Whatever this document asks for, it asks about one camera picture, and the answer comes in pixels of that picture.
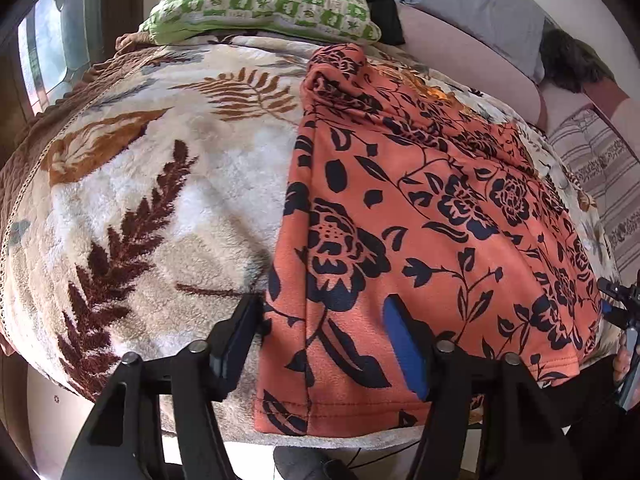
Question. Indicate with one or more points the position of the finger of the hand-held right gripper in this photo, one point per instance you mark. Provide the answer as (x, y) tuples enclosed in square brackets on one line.
[(617, 305)]

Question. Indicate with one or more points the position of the cream leaf print blanket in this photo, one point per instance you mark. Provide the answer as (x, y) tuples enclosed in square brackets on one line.
[(200, 195)]

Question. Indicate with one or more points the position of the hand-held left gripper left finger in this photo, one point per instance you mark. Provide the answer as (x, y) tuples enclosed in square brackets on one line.
[(243, 329)]

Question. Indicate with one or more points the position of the striped pink cushion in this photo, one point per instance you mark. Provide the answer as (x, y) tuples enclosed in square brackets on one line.
[(600, 170)]

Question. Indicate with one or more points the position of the dark furry cushion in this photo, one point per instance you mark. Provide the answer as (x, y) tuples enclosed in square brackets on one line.
[(570, 60)]

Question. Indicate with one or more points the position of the glass window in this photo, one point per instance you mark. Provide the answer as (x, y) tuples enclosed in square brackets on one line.
[(55, 35)]

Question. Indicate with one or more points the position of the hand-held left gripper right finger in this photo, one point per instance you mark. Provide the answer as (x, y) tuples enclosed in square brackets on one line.
[(407, 350)]

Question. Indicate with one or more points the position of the person's right hand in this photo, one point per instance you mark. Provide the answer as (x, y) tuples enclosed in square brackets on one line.
[(620, 365)]

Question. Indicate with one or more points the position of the orange black floral garment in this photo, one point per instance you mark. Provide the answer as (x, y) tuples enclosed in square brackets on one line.
[(425, 220)]

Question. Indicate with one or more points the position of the brown wooden panel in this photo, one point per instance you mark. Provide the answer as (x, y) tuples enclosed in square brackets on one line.
[(12, 90)]

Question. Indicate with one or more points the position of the blue-grey pillow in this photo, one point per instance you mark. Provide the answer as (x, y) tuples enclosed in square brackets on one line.
[(485, 5)]

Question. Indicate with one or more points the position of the brown quilted bedspread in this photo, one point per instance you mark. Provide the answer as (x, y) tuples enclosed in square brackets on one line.
[(25, 160)]

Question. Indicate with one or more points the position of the black cloth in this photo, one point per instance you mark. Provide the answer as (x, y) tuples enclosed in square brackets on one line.
[(385, 5)]

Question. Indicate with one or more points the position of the pink sofa cushion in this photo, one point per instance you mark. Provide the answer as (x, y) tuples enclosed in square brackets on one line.
[(475, 65)]

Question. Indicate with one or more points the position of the green white checkered pillow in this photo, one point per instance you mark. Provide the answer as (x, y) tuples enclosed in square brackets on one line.
[(270, 5)]

